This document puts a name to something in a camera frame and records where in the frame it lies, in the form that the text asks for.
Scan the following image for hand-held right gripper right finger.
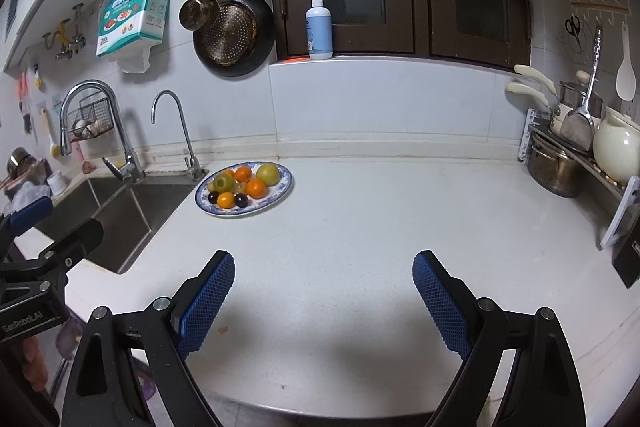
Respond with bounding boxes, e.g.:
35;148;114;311
412;249;587;427

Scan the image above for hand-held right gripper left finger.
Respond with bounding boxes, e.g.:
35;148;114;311
59;250;237;427

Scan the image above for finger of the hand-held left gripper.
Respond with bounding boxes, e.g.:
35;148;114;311
0;218;105;280
0;196;55;240

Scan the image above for blue patterned white plate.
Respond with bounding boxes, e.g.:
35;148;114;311
194;161;295;219

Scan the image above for yellow-green apple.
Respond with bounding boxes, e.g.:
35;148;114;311
256;162;281;186

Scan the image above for blue-grey cloth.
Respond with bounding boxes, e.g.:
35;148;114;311
10;182;53;212

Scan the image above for stainless steel sink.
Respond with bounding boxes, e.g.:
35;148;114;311
30;177;198;275

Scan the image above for brown pot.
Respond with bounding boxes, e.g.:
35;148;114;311
6;147;51;188

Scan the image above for large chrome kitchen faucet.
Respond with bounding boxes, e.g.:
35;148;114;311
59;79;147;184

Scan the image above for slim gooseneck faucet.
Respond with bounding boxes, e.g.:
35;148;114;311
151;90;210;180

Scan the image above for large stainless steel pot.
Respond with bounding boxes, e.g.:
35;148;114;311
527;142;588;199

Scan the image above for black box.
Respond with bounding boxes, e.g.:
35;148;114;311
611;234;640;289

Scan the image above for white dish rack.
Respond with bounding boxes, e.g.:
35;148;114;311
520;107;640;253

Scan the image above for green paper towel pack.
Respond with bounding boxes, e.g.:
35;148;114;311
96;0;172;74

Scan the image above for metal skimmer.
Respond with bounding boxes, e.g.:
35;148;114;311
559;27;603;152

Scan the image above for white teapot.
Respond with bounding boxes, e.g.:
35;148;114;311
592;107;640;185

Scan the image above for brass colander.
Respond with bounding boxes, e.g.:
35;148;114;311
200;4;258;66

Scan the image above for black frying pan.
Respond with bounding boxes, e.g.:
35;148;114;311
192;0;275;78

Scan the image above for white rice paddle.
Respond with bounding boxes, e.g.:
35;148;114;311
615;21;637;102

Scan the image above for blue white pump bottle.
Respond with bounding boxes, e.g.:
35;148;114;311
305;0;334;60

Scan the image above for black scissors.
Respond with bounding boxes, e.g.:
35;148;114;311
565;14;583;50

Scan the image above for black wire basket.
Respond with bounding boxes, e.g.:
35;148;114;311
67;97;117;142

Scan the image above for brass wall taps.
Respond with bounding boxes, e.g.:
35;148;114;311
42;4;86;60

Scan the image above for saucepan with cream handle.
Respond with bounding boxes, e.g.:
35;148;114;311
505;82;596;135
514;64;606;108

